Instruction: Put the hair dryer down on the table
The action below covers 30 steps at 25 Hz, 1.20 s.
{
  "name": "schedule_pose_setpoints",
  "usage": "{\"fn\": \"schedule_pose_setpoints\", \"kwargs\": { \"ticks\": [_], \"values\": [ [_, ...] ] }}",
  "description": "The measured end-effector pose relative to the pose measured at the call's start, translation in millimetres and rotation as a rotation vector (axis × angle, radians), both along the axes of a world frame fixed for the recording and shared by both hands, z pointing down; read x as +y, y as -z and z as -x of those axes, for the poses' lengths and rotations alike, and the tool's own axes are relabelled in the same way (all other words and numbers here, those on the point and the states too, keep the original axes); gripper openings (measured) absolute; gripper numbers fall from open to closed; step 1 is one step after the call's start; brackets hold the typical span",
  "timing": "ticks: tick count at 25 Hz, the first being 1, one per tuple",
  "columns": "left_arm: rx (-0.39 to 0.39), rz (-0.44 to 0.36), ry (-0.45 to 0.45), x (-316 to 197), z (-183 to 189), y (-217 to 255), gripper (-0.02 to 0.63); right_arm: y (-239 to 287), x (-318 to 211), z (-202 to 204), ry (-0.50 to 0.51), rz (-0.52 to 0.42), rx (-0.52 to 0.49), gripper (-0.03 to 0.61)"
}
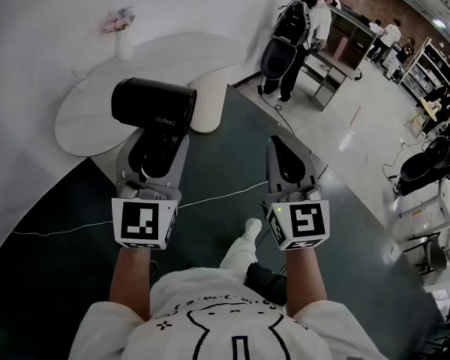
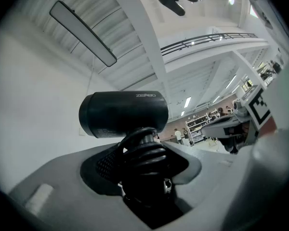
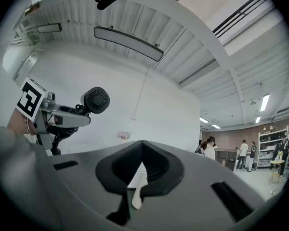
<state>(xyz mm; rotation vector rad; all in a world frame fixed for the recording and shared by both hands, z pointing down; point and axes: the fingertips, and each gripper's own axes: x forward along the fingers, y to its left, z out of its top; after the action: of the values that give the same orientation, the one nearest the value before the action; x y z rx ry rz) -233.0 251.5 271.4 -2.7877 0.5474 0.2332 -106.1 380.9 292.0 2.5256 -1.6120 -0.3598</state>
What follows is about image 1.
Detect open black hanging bag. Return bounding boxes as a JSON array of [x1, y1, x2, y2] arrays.
[[259, 37, 299, 83]]

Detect white vase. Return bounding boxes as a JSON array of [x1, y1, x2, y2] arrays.
[[114, 31, 135, 62]]

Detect small yellow round table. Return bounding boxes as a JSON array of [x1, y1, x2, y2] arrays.
[[403, 95, 443, 135]]

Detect grey shelf desk unit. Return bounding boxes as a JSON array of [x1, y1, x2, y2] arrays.
[[302, 3, 378, 113]]

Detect black backpack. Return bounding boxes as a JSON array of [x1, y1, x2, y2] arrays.
[[271, 0, 313, 49]]

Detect thin white floor cable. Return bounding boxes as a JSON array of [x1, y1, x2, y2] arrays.
[[10, 180, 270, 236]]

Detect white metal desk frame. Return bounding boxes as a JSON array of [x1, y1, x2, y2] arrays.
[[398, 177, 450, 240]]

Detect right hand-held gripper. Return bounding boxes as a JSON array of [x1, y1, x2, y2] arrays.
[[264, 134, 332, 252]]

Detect person's right forearm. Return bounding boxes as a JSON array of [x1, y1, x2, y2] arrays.
[[283, 246, 329, 319]]

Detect person's white trouser leg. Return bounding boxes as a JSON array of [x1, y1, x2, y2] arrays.
[[218, 217, 264, 289]]

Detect person's left forearm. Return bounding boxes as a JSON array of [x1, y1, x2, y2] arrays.
[[108, 244, 153, 323]]

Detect grey chair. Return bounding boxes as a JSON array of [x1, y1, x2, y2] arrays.
[[415, 233, 450, 276]]

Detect white storage shelf rack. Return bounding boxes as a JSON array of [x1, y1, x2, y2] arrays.
[[400, 37, 450, 105]]

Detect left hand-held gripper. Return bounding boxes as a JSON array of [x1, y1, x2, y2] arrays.
[[111, 128, 191, 251]]

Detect person's white printed t-shirt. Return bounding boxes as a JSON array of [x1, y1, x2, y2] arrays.
[[67, 266, 390, 360]]

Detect black hair dryer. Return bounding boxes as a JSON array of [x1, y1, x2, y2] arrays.
[[110, 76, 199, 184]]

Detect dark green floor mat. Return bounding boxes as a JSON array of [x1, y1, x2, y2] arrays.
[[0, 82, 448, 360]]

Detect white round table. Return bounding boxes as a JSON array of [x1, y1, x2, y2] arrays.
[[54, 31, 249, 158]]

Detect black waist pouch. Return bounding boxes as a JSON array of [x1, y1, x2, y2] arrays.
[[243, 262, 289, 308]]

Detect black floor cable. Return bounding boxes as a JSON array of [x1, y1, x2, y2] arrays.
[[256, 83, 298, 136]]

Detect small clear glass ornament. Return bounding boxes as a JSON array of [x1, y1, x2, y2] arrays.
[[72, 68, 90, 89]]

